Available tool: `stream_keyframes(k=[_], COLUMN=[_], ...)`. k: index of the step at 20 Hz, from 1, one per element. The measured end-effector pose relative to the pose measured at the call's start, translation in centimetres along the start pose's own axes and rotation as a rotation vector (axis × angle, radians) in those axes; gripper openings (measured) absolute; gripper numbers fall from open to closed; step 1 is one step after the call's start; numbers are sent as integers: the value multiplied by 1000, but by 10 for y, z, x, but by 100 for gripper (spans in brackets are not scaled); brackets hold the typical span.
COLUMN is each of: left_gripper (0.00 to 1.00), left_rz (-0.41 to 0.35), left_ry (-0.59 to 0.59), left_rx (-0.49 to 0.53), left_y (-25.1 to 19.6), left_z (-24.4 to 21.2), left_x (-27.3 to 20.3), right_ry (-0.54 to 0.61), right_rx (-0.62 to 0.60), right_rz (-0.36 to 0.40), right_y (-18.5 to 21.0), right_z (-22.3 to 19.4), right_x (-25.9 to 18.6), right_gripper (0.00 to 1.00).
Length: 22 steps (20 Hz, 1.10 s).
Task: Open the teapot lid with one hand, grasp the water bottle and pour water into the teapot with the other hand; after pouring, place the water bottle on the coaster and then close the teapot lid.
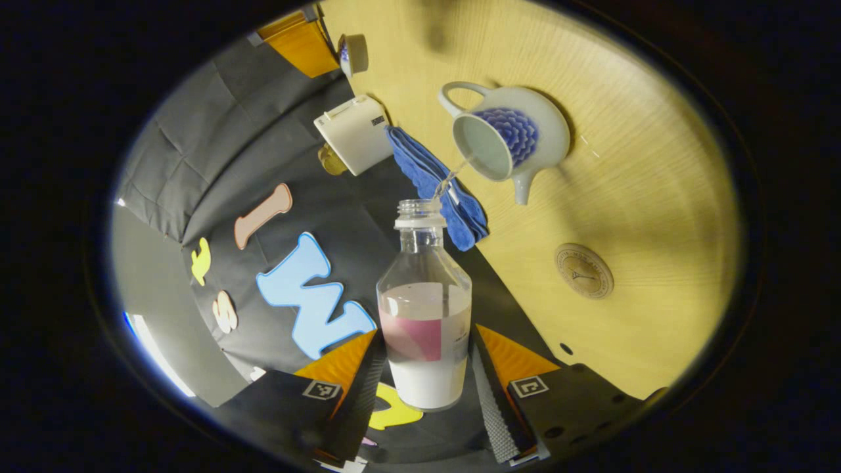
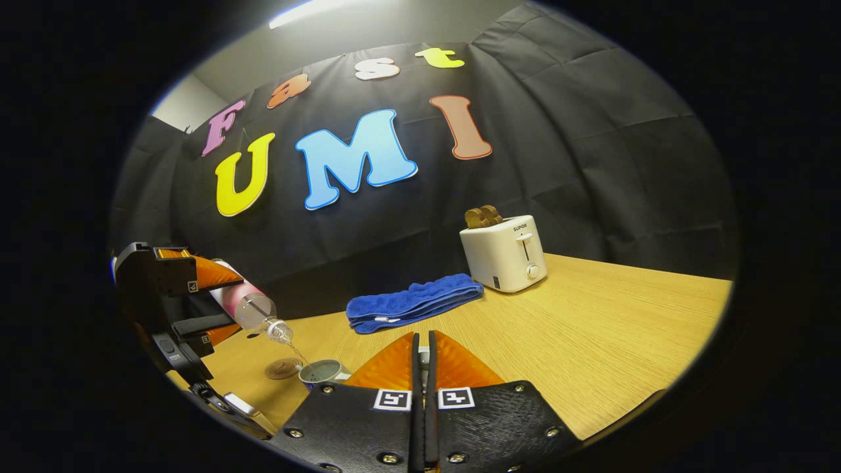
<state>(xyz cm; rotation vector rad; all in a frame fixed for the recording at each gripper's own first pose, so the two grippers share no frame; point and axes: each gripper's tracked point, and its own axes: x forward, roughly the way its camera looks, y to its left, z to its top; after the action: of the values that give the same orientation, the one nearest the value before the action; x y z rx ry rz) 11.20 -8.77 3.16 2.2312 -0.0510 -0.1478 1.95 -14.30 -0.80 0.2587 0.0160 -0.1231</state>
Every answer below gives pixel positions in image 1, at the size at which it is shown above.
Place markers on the clear plastic water bottle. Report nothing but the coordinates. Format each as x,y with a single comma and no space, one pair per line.
426,374

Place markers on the white toaster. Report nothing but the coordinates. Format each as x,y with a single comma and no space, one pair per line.
355,135

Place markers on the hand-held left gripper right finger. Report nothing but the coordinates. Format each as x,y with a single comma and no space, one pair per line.
578,401

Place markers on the white blue-patterned teacup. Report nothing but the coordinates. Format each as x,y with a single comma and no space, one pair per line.
545,138

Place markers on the round brown coaster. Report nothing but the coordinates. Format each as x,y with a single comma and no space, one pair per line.
584,271

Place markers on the folded blue towel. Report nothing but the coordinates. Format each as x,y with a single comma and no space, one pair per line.
420,171

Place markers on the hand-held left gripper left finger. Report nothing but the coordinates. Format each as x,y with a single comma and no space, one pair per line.
361,401

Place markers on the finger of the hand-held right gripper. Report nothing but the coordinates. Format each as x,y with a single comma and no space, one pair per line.
302,46

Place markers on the brown toast slice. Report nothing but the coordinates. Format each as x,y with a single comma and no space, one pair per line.
330,161

